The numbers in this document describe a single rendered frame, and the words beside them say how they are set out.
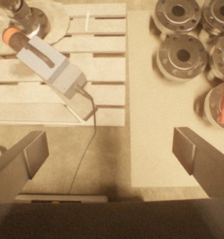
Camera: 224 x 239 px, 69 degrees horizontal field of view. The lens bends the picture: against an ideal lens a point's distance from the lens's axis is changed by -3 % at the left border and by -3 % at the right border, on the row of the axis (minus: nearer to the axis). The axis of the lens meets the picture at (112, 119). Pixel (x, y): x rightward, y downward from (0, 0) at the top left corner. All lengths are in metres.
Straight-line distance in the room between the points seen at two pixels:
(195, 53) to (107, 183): 0.90
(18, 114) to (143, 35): 0.97
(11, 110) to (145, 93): 0.83
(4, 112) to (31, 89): 0.21
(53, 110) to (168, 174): 0.79
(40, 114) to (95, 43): 0.54
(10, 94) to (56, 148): 0.44
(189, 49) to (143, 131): 0.54
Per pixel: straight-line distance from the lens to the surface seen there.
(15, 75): 1.22
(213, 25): 1.17
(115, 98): 0.98
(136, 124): 1.09
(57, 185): 1.19
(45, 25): 1.25
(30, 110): 1.08
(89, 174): 1.13
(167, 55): 0.99
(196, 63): 1.02
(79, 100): 0.91
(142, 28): 1.35
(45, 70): 0.83
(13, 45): 1.01
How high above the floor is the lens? 1.09
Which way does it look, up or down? 82 degrees down
